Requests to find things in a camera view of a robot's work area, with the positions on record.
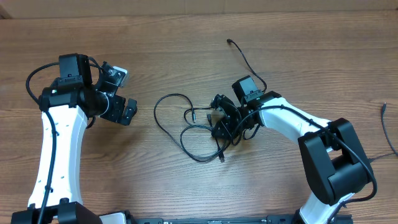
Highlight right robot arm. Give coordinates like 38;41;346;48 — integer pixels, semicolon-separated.
210;76;377;223

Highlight separated black usb cable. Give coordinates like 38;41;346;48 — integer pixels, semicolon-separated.
368;102;398;162

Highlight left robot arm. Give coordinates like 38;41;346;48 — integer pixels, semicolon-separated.
11;54;137;224

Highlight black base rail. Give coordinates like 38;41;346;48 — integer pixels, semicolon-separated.
99;210;354;224

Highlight black usb cables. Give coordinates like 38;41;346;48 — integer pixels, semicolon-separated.
179;38;268;164

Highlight cardboard back wall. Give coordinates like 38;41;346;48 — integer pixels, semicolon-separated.
1;0;397;19

